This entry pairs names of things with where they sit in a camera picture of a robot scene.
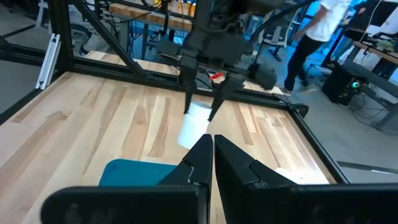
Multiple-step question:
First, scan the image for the person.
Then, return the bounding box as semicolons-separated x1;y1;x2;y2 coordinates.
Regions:
283;0;354;95

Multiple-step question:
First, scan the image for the teal plastic basket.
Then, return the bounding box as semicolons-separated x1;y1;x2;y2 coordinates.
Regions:
98;158;178;187

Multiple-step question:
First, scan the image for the grey office chair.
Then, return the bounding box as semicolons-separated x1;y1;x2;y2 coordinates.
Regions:
260;18;294;63

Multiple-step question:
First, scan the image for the grey metal desk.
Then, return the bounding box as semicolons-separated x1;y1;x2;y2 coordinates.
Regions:
341;40;398;131

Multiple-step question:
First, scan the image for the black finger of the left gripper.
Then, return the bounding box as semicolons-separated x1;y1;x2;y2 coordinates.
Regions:
181;58;200;115
207;73;247;123

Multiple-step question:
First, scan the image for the silver aluminium extrusion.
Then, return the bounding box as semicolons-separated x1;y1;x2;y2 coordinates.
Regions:
35;33;62;91

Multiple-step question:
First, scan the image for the black aluminium table frame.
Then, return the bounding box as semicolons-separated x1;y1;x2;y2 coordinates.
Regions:
0;0;351;184

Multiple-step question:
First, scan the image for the white pill bottle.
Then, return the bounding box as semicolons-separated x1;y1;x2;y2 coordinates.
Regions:
177;101;214;150

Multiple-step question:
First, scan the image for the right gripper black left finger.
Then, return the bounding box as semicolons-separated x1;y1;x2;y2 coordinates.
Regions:
40;133;214;224

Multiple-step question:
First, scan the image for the black computer with blue light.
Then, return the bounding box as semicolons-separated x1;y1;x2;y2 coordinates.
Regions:
320;63;364;106

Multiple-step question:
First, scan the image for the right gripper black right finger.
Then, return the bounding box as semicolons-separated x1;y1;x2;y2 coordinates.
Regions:
214;134;398;224

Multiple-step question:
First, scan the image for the wooden background workbench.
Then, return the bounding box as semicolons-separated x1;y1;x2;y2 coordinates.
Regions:
108;0;197;32

